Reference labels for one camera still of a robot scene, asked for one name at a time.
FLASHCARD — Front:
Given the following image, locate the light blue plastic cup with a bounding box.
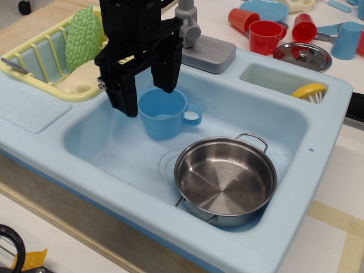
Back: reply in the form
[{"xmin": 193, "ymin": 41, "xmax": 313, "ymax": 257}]
[{"xmin": 138, "ymin": 88, "xmax": 202, "ymax": 139}]

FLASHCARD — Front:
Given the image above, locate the yellow tape piece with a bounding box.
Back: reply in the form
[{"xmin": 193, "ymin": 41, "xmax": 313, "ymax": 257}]
[{"xmin": 10, "ymin": 249, "xmax": 48, "ymax": 272}]

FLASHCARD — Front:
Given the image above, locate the blue plastic utensil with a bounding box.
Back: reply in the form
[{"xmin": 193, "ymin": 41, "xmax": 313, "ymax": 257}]
[{"xmin": 326, "ymin": 0, "xmax": 351, "ymax": 13}]

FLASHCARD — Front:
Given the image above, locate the stainless steel pot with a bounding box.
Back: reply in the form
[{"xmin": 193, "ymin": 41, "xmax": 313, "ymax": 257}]
[{"xmin": 174, "ymin": 134, "xmax": 278, "ymax": 228}]

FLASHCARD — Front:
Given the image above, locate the black cable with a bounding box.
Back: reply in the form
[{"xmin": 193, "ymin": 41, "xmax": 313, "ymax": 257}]
[{"xmin": 0, "ymin": 224, "xmax": 27, "ymax": 273}]

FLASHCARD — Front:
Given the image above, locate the yellow dish rack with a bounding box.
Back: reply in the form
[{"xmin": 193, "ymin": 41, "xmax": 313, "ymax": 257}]
[{"xmin": 1, "ymin": 16, "xmax": 101, "ymax": 102}]

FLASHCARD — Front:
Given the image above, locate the light blue toy sink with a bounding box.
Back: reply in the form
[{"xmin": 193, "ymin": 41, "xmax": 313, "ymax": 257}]
[{"xmin": 0, "ymin": 45, "xmax": 354, "ymax": 273}]

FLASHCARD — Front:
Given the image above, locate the green bitter melon toy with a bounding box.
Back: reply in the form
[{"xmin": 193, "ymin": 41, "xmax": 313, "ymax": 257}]
[{"xmin": 65, "ymin": 5, "xmax": 101, "ymax": 73}]

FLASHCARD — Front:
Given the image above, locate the blue plastic plate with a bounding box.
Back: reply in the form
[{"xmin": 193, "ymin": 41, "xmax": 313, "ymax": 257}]
[{"xmin": 239, "ymin": 0, "xmax": 289, "ymax": 22}]

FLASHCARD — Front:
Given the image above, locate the red cup lying left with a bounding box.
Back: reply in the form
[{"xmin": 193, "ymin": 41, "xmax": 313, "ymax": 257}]
[{"xmin": 228, "ymin": 8, "xmax": 260, "ymax": 35}]

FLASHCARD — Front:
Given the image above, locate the cream plastic toy item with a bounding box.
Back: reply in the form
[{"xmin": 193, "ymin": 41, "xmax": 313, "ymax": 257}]
[{"xmin": 282, "ymin": 0, "xmax": 316, "ymax": 13}]

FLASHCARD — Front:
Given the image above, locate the black caster wheel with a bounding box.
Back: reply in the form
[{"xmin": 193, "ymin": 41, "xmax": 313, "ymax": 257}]
[{"xmin": 18, "ymin": 0, "xmax": 31, "ymax": 15}]

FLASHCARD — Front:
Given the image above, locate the blue cup upside down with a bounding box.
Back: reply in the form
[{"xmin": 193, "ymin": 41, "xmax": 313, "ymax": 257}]
[{"xmin": 330, "ymin": 22, "xmax": 363, "ymax": 60}]

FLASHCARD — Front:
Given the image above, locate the metal utensil handle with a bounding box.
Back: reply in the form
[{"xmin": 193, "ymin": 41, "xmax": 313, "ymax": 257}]
[{"xmin": 1, "ymin": 57, "xmax": 34, "ymax": 77}]

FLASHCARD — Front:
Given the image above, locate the black bar at right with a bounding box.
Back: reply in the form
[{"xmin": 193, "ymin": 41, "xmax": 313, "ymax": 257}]
[{"xmin": 345, "ymin": 92, "xmax": 364, "ymax": 123}]

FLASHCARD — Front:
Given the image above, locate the steel pot lid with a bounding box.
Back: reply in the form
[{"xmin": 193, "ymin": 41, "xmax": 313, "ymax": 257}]
[{"xmin": 273, "ymin": 43, "xmax": 332, "ymax": 72}]

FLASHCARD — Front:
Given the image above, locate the blue plastic knife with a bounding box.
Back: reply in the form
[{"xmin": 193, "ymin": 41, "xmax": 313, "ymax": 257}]
[{"xmin": 317, "ymin": 23, "xmax": 342, "ymax": 35}]

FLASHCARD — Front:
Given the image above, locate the red cup front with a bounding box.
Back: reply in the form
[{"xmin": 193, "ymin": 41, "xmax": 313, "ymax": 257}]
[{"xmin": 249, "ymin": 20, "xmax": 287, "ymax": 56}]

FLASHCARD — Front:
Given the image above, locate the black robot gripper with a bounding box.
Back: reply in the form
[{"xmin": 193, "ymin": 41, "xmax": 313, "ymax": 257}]
[{"xmin": 94, "ymin": 1, "xmax": 183, "ymax": 117}]

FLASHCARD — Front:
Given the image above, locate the yellow dish brush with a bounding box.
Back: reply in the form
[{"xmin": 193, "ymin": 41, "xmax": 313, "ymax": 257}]
[{"xmin": 291, "ymin": 83, "xmax": 327, "ymax": 104}]

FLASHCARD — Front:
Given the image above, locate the grey toy faucet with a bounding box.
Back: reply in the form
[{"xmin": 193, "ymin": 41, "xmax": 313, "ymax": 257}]
[{"xmin": 175, "ymin": 0, "xmax": 237, "ymax": 74}]

